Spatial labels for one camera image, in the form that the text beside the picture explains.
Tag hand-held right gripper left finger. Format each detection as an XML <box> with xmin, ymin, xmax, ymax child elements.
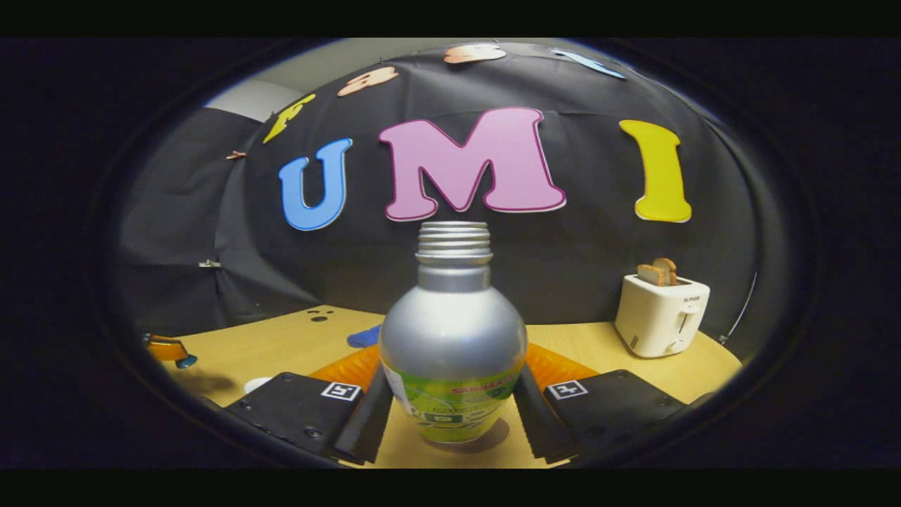
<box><xmin>225</xmin><ymin>344</ymin><xmax>395</xmax><ymax>466</ymax></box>

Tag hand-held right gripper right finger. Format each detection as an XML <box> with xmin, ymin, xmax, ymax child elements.
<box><xmin>512</xmin><ymin>342</ymin><xmax>688</xmax><ymax>464</ymax></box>

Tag silver green-label water bottle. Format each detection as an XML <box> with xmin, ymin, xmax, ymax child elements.
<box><xmin>379</xmin><ymin>221</ymin><xmax>529</xmax><ymax>445</ymax></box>

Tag blue towel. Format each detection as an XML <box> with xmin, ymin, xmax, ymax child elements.
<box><xmin>346</xmin><ymin>324</ymin><xmax>384</xmax><ymax>349</ymax></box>

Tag white toaster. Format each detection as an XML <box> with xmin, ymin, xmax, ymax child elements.
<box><xmin>615</xmin><ymin>273</ymin><xmax>712</xmax><ymax>359</ymax></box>

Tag black backdrop cloth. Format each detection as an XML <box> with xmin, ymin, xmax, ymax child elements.
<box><xmin>113</xmin><ymin>42</ymin><xmax>764</xmax><ymax>347</ymax></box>

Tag toast slices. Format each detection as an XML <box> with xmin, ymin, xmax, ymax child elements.
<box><xmin>637</xmin><ymin>258</ymin><xmax>679</xmax><ymax>287</ymax></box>

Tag toaster power cord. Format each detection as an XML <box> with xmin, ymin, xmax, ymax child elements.
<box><xmin>719</xmin><ymin>271</ymin><xmax>760</xmax><ymax>346</ymax></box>

